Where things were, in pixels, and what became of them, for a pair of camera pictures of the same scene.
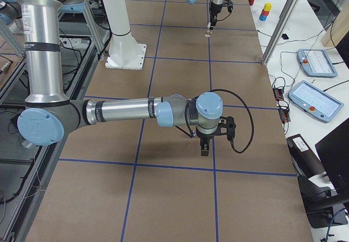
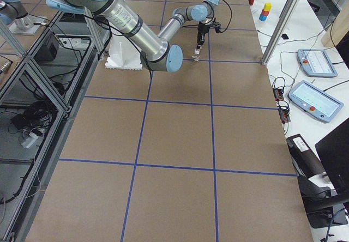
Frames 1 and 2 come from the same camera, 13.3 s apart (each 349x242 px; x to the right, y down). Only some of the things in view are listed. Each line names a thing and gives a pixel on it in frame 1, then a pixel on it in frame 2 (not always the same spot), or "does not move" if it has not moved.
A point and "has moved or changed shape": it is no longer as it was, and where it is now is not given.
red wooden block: [265, 13] does not move
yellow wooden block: [268, 6] does not move
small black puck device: [284, 36] does not move
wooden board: [338, 29] does not move
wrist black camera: [228, 128] → [216, 26]
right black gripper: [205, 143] → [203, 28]
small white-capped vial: [208, 32] has moved or changed shape
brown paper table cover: [123, 181] does not move
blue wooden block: [262, 17] does not move
